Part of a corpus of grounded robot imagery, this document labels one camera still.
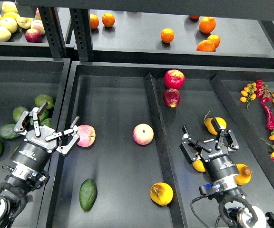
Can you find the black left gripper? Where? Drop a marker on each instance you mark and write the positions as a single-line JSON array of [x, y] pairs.
[[35, 151]]

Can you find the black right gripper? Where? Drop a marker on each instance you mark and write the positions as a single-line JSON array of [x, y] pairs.
[[217, 162]]

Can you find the yellow pear with brown spot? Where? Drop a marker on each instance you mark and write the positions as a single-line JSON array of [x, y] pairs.
[[161, 193]]

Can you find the dark green avocado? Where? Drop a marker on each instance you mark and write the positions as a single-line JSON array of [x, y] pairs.
[[87, 194]]

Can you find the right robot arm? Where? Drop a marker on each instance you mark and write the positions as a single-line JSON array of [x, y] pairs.
[[233, 207]]

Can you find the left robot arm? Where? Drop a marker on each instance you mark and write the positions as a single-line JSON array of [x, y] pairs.
[[14, 191]]

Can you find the green avocado by rim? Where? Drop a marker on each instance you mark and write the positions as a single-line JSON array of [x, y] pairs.
[[46, 122]]

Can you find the green avocado centre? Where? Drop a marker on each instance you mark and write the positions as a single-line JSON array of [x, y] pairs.
[[44, 115]]

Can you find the yellow pear left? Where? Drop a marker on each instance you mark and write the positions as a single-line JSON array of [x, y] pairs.
[[198, 166]]

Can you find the yellow pear with stem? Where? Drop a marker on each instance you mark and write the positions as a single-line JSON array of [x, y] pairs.
[[208, 123]]

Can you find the green avocado upper left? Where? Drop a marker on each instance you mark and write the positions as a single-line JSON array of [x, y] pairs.
[[17, 112]]

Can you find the green avocado top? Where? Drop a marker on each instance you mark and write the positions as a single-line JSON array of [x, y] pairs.
[[45, 98]]

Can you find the dark avocado left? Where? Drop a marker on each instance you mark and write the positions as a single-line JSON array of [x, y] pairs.
[[7, 131]]

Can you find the yellow pear lower right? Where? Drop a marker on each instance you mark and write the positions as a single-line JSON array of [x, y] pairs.
[[244, 175]]

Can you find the pink apple left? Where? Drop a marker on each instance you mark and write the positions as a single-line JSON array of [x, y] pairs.
[[87, 135]]

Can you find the orange cherry tomato bunch left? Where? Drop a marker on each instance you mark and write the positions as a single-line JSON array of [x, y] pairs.
[[248, 94]]

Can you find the red chili pepper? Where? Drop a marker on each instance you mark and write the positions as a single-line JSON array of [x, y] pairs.
[[269, 114]]

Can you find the dark red apple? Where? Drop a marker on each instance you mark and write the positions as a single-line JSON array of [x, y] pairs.
[[172, 97]]

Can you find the pink apple centre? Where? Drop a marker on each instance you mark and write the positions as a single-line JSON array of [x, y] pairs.
[[143, 134]]

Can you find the red cherry tomato bunch top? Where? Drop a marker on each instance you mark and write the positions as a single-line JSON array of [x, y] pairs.
[[262, 91]]

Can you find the bright red apple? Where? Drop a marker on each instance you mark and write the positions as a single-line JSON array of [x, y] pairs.
[[174, 79]]

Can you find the black divided centre tray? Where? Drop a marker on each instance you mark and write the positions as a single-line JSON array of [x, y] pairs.
[[114, 99]]

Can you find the orange front right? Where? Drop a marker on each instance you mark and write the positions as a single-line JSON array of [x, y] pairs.
[[206, 46]]

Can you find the red apple on shelf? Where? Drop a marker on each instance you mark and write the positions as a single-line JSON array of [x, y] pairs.
[[33, 36]]

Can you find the orange right small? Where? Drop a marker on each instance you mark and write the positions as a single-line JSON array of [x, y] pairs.
[[215, 39]]

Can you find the pale yellow apple front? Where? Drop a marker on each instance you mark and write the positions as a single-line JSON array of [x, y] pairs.
[[5, 34]]

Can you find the pale pink apple shelf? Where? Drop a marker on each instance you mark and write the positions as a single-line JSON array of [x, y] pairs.
[[38, 25]]

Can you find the yellow green apple stem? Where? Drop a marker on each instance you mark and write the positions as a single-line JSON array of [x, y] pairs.
[[24, 22]]

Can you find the pale yellow apple centre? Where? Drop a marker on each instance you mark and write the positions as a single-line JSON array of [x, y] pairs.
[[9, 23]]

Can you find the black perforated post left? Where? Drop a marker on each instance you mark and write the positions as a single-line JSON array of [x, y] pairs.
[[53, 31]]

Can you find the black perforated post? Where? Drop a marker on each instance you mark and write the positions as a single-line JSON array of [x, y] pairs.
[[82, 31], [53, 31]]

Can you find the black perforated post right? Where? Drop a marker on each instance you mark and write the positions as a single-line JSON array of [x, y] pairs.
[[82, 31]]

